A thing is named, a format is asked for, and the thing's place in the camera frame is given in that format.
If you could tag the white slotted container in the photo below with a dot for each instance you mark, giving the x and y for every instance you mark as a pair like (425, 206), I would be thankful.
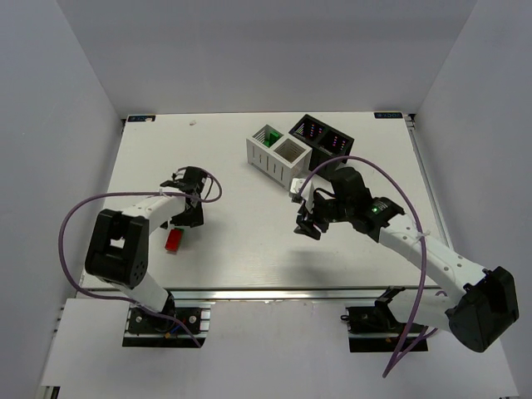
(287, 159)

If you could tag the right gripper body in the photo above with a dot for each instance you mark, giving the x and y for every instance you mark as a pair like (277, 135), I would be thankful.
(315, 214)

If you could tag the red green lego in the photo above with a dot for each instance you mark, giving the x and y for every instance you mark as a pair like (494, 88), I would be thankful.
(174, 239)

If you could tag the left blue table label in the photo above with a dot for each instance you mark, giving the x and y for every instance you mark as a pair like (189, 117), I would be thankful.
(141, 118)

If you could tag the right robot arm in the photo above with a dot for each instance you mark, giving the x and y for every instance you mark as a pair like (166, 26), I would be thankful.
(479, 304)

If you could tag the black slotted container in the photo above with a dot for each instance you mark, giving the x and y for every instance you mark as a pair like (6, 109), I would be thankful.
(325, 141)

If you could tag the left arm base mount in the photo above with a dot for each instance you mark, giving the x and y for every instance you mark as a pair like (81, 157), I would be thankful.
(145, 331)

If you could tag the aluminium table rail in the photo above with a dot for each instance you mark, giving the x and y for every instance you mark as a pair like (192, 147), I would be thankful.
(277, 294)

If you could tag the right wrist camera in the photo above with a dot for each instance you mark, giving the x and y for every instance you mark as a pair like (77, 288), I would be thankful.
(301, 191)

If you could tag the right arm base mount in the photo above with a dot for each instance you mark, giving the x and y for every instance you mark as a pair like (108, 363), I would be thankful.
(371, 328)

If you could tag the green long lego piece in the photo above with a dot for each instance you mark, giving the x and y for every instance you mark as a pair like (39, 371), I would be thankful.
(271, 138)

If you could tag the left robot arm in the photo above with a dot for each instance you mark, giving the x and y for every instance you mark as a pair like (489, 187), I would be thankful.
(118, 253)

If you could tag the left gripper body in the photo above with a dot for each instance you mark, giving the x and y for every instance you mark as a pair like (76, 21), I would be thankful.
(187, 218)

